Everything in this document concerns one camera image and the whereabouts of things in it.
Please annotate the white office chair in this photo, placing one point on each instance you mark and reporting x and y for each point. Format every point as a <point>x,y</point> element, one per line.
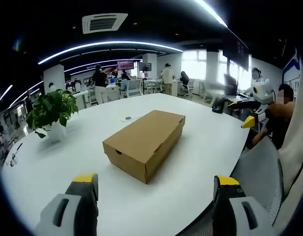
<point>134,88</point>
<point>189,87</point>

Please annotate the green potted plant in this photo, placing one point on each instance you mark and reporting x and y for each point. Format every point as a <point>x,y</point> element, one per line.
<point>50,108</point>

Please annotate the blue wall poster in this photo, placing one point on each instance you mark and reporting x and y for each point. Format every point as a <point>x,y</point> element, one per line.
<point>291,71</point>

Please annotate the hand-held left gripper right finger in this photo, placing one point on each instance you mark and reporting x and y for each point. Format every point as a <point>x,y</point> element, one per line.
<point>240,216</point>

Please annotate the pink wall screen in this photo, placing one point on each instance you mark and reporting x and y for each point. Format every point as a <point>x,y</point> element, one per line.
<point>125,65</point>

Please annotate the white plant pot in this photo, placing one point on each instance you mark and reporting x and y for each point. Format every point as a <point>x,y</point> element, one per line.
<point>56,132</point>

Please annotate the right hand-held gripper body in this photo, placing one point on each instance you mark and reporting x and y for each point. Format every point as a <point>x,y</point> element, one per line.
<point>261,92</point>

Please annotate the white ceiling air conditioner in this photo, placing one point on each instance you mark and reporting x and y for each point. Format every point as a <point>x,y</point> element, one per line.
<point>104,23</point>

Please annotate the dark wall screen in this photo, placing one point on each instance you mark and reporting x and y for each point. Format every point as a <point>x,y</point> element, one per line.
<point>145,66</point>

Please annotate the person's cream clothing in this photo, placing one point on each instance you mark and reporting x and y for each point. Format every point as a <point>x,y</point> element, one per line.
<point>297,137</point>

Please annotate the long curved ceiling light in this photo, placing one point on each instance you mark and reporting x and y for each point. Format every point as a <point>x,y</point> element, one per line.
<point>109,44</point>

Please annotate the dark hanging ceiling sign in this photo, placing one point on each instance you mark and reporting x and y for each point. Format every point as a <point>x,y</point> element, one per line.
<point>236,57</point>

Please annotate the grey mesh office chair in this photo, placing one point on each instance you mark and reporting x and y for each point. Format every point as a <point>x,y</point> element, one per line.
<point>259,172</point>

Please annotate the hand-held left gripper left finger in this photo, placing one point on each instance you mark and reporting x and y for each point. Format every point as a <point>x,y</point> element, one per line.
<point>68,216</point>

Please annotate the brown cardboard shoe box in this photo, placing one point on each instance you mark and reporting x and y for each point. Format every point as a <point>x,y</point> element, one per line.
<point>141,140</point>

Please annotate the small white desk device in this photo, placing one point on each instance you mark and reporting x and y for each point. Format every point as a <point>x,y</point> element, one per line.
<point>15,159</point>

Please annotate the straight ceiling light strip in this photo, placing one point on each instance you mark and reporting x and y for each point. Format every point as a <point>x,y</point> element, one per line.
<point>211,12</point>

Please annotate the black desk monitor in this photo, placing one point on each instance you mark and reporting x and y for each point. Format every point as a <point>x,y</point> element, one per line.
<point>230,84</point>

